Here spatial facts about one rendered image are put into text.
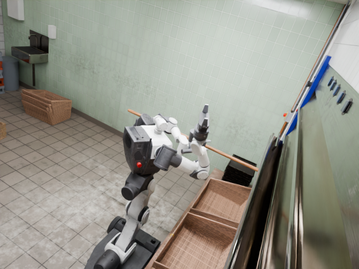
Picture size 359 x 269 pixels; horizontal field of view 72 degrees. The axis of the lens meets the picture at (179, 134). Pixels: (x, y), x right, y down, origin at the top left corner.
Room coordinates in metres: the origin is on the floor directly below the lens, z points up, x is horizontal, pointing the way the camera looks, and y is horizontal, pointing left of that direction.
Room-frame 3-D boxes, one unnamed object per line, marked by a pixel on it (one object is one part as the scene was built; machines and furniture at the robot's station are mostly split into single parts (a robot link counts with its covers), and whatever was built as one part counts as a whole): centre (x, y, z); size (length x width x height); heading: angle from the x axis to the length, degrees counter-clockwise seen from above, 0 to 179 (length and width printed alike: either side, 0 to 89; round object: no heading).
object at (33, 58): (4.05, 2.87, 0.69); 0.46 x 0.36 x 0.94; 71
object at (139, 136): (1.48, 0.20, 1.26); 0.34 x 0.30 x 0.36; 36
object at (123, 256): (1.39, 0.21, 0.28); 0.21 x 0.20 x 0.13; 161
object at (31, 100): (3.53, 2.24, 0.26); 0.56 x 0.49 x 0.28; 78
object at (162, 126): (1.51, 0.15, 1.46); 0.10 x 0.07 x 0.09; 36
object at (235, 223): (1.79, -0.58, 0.72); 0.56 x 0.49 x 0.28; 162
